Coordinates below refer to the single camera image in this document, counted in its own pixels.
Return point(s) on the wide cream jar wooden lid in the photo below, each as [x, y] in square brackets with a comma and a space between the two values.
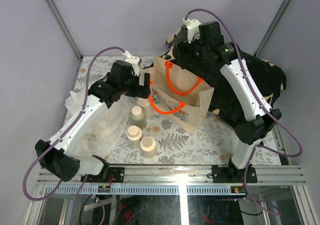
[148, 146]

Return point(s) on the white crumpled cloth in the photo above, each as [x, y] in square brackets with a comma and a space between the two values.
[110, 130]

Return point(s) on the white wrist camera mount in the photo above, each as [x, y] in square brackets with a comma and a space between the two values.
[192, 28]
[135, 61]

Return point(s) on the grey slotted cable duct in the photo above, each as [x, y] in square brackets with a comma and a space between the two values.
[214, 190]

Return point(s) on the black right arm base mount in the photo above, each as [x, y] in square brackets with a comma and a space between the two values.
[230, 174]

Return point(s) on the green bottle wooden cap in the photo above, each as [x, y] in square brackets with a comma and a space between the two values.
[138, 117]

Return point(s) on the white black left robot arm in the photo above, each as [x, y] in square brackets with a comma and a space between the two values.
[58, 154]

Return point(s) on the aluminium front rail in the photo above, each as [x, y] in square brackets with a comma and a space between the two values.
[262, 175]

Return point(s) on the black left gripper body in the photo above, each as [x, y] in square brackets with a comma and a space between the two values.
[130, 88]

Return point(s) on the aluminium corner frame post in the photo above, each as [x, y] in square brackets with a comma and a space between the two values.
[272, 27]
[64, 28]

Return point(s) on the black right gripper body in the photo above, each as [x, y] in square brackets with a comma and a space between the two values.
[197, 50]

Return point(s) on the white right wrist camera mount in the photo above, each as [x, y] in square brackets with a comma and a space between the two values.
[192, 28]

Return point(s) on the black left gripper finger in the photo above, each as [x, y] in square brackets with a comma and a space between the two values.
[144, 79]
[143, 91]

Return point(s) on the cream bottle wooden cap front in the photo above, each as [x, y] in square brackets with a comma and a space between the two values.
[134, 135]

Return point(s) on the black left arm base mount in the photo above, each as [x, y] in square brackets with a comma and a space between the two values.
[110, 174]

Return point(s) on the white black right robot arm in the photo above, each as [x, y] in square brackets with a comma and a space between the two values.
[259, 115]

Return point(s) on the beige canvas tote bag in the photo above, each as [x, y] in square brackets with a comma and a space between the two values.
[181, 96]

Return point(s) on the cream bottle wooden cap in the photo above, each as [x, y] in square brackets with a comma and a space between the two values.
[145, 104]
[134, 135]

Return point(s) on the aluminium corner frame post left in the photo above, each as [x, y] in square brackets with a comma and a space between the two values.
[64, 28]

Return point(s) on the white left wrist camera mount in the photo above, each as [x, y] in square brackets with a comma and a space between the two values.
[135, 61]

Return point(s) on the black plush flower pillow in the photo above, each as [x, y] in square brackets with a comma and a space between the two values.
[269, 78]

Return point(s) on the aluminium corner frame post right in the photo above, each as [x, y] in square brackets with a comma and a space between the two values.
[272, 27]

